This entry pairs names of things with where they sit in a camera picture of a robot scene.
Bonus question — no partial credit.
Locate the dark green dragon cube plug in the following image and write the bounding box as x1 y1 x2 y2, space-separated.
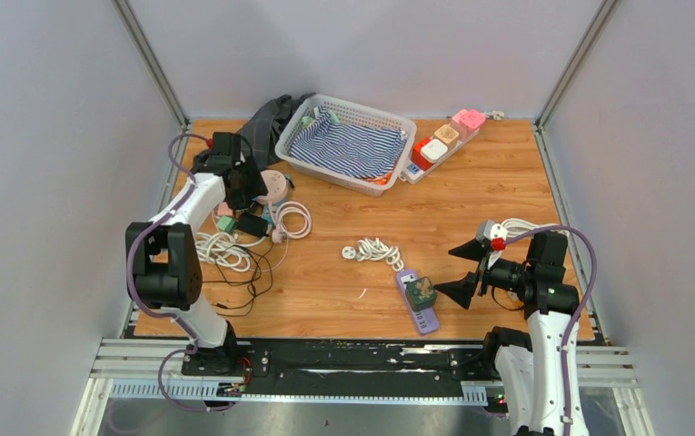
404 277 437 312

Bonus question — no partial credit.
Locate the dark grey checked cloth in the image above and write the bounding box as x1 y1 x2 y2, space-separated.
193 93 316 175

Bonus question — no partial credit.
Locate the white cable of orange strip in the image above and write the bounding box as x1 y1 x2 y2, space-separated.
501 217 571 237

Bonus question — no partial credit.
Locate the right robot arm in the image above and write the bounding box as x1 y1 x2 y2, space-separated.
434 222 591 435

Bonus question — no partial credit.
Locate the black thin cable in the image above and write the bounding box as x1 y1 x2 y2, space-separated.
201 237 276 318

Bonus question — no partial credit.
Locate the small green plug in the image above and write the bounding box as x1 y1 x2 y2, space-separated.
215 215 237 234

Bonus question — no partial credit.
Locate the pink cube plug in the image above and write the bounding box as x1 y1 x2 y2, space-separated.
449 109 486 142

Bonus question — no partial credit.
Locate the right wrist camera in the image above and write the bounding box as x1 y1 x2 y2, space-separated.
476 219 508 251

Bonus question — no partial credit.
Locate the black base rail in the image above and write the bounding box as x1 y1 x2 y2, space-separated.
181 338 499 401

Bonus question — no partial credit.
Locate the purple power strip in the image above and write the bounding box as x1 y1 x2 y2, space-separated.
395 269 440 336

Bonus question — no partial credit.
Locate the white long power strip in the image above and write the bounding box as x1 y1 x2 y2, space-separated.
399 124 480 184

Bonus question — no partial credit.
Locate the blue striped cloth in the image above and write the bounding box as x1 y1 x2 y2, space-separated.
289 105 408 185

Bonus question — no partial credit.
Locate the small pink plug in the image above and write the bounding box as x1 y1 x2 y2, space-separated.
215 203 233 216

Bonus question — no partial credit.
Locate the white cube plug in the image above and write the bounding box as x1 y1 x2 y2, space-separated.
422 138 449 164

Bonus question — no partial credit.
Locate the white cable of purple strip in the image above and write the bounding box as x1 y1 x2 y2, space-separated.
341 236 405 273

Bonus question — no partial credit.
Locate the cyan power strip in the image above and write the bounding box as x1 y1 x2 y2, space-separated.
261 205 275 235

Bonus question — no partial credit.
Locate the red cube plug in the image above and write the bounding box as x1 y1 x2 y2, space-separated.
411 137 432 171

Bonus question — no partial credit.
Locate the black charger adapter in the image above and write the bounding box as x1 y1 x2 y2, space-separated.
236 213 271 238

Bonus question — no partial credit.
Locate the round pink power socket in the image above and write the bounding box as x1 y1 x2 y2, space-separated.
256 169 293 205

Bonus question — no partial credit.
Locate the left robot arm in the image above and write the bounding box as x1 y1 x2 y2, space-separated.
124 132 268 375

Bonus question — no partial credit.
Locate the white plastic basket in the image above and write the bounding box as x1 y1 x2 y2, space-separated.
275 94 417 196

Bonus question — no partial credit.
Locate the pink coiled cable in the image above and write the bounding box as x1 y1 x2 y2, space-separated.
268 201 314 245

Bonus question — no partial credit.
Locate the beige cube plug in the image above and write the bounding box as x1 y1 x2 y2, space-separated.
433 124 460 149

